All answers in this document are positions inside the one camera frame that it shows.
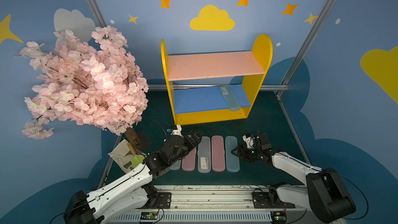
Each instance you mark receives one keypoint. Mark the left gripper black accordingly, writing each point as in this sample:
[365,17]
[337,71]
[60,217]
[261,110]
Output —
[189,140]

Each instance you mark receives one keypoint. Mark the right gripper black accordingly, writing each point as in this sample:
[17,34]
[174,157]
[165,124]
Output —
[244,152]

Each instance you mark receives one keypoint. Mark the white pencil case with label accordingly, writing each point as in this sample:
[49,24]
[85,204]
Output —
[204,155]

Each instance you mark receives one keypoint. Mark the green pencil case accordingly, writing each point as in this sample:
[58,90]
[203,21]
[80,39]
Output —
[232,161]

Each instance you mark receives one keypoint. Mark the pink pencil case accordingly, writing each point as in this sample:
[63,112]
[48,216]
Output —
[218,161]
[188,165]

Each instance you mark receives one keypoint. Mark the frosted white pencil case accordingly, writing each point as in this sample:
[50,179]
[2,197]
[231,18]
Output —
[176,165]

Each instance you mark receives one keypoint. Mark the teal pencil case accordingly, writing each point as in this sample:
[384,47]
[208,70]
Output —
[230,98]

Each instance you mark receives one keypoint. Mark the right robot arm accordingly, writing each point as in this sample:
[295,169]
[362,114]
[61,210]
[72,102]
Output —
[323,191]

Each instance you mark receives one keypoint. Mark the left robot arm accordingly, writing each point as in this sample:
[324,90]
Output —
[132,190]

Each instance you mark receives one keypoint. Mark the yellow wooden shelf unit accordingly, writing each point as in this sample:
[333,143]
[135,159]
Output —
[193,81]

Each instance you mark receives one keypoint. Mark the right green circuit board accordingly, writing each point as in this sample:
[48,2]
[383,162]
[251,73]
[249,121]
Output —
[278,218]

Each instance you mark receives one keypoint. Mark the green circuit board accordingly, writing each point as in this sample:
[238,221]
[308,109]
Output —
[278,218]
[149,216]

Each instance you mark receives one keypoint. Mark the left green circuit board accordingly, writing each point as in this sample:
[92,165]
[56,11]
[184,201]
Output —
[149,216]

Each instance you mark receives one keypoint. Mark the pink cherry blossom tree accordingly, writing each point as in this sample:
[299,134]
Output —
[103,87]

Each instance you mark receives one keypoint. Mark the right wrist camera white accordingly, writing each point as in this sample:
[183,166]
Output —
[249,140]

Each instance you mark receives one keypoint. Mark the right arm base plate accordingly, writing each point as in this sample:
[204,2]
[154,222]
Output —
[269,200]

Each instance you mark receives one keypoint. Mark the aluminium floor rail right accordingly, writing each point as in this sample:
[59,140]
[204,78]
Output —
[296,137]

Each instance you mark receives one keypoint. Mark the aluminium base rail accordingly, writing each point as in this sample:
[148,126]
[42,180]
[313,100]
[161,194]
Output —
[215,204]

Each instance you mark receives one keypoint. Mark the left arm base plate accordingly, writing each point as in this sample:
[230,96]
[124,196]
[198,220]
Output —
[159,200]

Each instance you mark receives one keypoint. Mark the aluminium frame post right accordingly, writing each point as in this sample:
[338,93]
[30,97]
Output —
[313,32]

